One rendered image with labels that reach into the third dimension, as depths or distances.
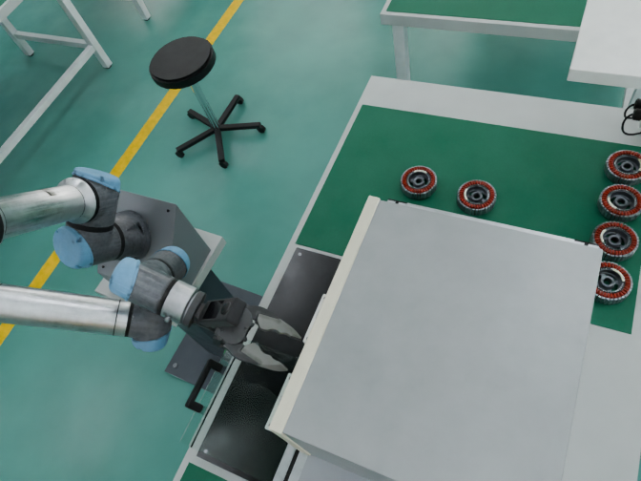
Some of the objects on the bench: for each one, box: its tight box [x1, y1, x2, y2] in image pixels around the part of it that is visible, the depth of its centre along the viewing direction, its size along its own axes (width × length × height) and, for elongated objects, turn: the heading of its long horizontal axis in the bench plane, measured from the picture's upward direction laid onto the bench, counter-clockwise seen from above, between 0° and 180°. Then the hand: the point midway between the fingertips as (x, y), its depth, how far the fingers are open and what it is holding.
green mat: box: [296, 104, 641, 335], centre depth 155 cm, size 94×61×1 cm, turn 74°
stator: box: [401, 166, 437, 199], centre depth 159 cm, size 11×11×4 cm
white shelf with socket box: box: [567, 0, 641, 136], centre depth 134 cm, size 35×37×46 cm
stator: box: [457, 179, 497, 216], centre depth 152 cm, size 11×11×4 cm
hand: (289, 350), depth 94 cm, fingers open, 5 cm apart
